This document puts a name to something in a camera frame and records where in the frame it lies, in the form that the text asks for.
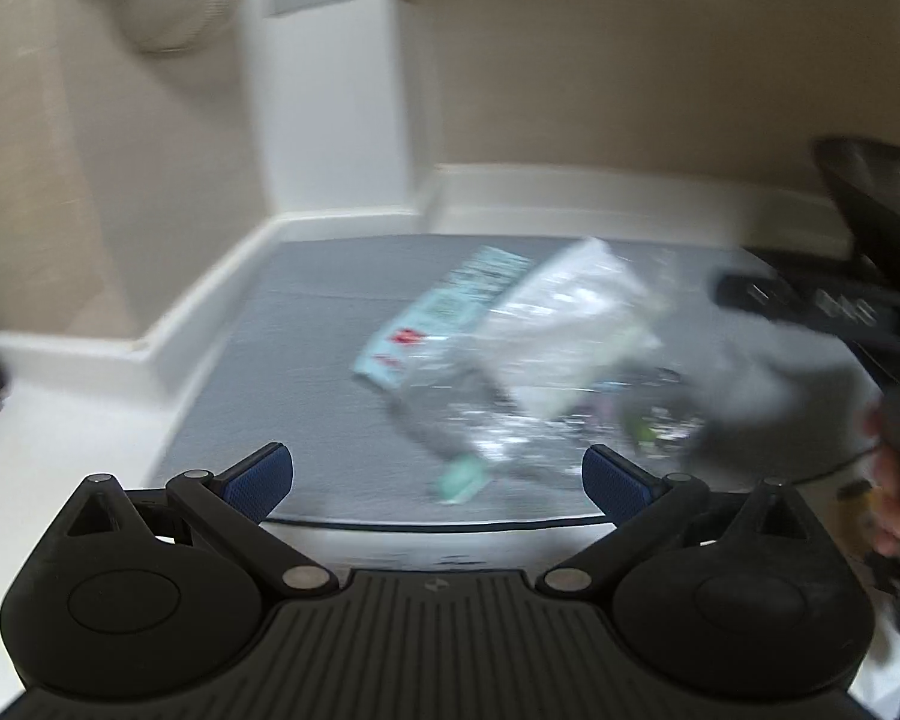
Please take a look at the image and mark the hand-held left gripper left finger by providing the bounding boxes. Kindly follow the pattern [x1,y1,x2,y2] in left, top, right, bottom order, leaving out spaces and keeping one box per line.
[36,442,338,601]

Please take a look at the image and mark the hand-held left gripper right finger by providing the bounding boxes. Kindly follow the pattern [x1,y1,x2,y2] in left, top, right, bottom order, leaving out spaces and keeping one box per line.
[536,444,835,599]

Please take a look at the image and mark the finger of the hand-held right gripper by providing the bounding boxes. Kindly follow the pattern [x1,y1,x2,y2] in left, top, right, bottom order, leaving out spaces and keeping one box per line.
[708,265,883,347]

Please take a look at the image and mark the clear plastic bag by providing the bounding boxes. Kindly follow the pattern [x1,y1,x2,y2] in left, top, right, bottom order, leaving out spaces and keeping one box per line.
[388,235,722,490]

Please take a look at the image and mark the person's right hand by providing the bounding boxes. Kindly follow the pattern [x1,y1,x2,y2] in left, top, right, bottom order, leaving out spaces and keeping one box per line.
[864,403,900,560]

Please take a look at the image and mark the white printed cloth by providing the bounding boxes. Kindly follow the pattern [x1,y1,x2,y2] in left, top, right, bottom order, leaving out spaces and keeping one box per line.
[259,463,900,720]

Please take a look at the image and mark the black gas stove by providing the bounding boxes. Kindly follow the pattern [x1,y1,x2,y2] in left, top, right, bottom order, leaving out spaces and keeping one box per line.
[742,243,900,392]

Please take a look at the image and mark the black wok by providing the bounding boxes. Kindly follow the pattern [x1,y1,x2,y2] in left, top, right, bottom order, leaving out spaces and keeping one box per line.
[810,133,900,302]

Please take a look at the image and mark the small green cap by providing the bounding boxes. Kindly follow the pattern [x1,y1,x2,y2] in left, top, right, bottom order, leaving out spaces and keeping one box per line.
[427,456,491,505]

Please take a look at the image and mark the grey mat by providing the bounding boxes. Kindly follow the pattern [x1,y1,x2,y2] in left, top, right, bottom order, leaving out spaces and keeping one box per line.
[145,233,883,535]

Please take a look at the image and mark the pale blue carton box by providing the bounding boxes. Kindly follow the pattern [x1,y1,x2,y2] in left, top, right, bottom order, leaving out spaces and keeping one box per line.
[351,245,535,392]

